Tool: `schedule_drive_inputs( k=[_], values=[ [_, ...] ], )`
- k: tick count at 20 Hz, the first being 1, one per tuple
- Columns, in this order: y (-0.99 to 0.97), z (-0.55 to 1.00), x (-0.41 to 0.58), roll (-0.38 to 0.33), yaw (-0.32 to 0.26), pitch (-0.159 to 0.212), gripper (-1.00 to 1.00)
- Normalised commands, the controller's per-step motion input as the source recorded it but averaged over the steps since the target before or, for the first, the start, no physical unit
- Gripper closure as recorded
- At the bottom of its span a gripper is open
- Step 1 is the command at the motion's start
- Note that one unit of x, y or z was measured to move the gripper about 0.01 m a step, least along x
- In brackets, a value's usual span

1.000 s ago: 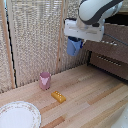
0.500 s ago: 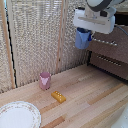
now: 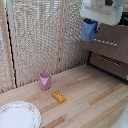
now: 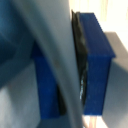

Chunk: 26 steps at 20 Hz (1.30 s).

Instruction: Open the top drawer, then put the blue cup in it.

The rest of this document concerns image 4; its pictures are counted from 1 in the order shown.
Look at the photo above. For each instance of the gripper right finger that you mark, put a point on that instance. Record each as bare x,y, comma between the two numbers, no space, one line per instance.
98,76

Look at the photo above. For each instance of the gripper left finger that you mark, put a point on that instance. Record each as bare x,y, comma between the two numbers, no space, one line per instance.
45,86

